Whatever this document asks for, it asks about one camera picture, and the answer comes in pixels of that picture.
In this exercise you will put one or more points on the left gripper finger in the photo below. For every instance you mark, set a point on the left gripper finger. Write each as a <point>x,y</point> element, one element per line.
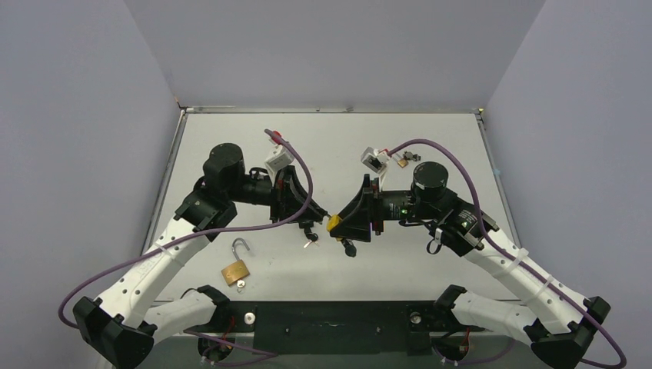
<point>307,217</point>
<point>297,196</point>

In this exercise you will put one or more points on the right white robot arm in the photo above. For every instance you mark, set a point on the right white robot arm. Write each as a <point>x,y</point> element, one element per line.
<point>556,323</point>

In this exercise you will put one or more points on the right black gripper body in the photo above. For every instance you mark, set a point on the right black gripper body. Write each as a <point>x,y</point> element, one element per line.
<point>374,206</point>

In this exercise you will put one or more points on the keys of orange padlock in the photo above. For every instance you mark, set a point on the keys of orange padlock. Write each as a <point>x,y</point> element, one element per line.
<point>312,238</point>

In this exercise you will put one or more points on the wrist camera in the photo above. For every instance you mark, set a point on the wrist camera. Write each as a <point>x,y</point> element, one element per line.
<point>377,161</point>
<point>278,158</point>

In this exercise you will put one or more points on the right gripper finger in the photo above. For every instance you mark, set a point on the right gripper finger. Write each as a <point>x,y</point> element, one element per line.
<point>357,211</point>
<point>354,231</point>

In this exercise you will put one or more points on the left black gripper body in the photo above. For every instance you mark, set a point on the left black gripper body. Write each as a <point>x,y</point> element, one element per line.
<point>281,199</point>

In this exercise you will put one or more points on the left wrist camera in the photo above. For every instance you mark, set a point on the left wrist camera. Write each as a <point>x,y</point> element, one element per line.
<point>278,158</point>

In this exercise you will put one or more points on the large brass padlock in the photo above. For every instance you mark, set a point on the large brass padlock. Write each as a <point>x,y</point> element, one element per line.
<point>237,270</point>

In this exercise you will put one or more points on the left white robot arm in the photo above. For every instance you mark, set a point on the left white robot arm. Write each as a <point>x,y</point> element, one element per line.
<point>123,324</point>

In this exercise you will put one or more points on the small brass padlock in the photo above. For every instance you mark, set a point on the small brass padlock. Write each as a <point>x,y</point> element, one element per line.
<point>404,159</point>

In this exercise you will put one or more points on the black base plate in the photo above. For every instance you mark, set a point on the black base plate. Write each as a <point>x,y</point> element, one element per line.
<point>335,327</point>

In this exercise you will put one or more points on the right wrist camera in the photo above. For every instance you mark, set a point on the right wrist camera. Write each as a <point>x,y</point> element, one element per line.
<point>377,161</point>

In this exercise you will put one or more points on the orange padlock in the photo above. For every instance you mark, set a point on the orange padlock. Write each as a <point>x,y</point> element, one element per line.
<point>305,224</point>

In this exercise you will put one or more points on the yellow padlock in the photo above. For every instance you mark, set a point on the yellow padlock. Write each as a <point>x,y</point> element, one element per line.
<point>333,222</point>

